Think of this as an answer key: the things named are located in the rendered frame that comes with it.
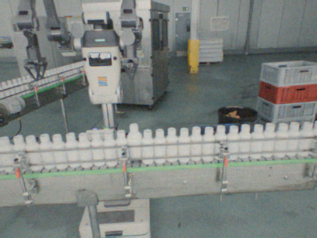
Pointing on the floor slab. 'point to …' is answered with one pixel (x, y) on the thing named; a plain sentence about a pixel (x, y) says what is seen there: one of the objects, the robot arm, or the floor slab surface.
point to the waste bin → (238, 115)
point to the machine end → (148, 71)
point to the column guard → (193, 56)
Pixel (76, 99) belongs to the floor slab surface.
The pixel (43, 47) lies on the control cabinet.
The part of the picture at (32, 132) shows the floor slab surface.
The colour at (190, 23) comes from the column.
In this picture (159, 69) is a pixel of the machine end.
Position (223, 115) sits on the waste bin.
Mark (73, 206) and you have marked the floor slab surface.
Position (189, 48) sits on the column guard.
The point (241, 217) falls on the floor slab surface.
